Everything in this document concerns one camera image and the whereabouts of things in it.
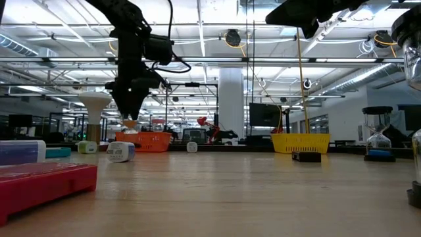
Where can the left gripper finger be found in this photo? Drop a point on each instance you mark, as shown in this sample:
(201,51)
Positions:
(122,103)
(138,103)

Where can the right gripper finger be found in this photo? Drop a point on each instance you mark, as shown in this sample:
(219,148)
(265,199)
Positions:
(292,14)

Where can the purple white charger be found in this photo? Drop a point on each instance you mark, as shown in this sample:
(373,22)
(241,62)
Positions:
(19,153)
(120,152)

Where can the teal plastic box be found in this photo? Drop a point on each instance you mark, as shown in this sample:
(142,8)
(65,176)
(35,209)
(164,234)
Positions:
(58,152)

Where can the black plastic box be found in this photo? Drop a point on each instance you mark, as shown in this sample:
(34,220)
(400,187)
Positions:
(306,156)

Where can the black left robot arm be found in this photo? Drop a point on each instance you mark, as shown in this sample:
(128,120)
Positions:
(121,16)

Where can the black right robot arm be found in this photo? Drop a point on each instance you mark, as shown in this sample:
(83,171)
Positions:
(356,2)

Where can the orange plastic basket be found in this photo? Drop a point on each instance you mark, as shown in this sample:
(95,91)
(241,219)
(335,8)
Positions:
(151,142)

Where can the green white charger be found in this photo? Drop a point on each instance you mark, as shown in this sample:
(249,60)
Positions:
(88,147)

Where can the grey framed background screen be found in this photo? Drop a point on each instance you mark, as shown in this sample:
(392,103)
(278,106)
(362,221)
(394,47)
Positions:
(194,135)

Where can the red desk lamp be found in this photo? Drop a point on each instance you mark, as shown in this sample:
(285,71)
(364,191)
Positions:
(202,121)

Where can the light blue white charger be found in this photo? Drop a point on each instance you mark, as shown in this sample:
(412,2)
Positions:
(192,147)

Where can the black hourglass white sand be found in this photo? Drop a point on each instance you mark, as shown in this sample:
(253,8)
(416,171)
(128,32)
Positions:
(409,28)

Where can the white pillar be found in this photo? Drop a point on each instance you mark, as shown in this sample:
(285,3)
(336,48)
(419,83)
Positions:
(232,105)

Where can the black background monitor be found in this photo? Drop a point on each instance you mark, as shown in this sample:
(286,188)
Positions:
(19,120)

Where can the black hourglass blue sand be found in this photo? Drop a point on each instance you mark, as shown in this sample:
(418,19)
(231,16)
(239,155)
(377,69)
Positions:
(377,110)

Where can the red plastic box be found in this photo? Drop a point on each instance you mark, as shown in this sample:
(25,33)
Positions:
(39,187)

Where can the yellow plastic basket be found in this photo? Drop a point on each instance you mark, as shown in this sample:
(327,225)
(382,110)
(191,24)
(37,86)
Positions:
(301,143)

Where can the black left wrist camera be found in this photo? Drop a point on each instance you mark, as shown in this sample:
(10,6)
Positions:
(158,49)

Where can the ceiling light rail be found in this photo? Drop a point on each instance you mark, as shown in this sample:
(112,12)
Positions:
(263,59)

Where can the black background rig frame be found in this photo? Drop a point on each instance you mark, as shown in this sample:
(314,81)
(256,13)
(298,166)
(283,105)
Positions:
(192,84)

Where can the silver air duct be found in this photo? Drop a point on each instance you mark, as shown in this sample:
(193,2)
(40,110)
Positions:
(361,77)

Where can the black aluminium table frame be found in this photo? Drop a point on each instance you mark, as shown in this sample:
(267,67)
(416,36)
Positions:
(223,148)

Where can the black wall monitor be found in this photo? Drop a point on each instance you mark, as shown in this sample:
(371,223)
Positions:
(264,115)

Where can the dark wall screen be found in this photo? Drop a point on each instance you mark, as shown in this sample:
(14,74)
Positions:
(411,116)

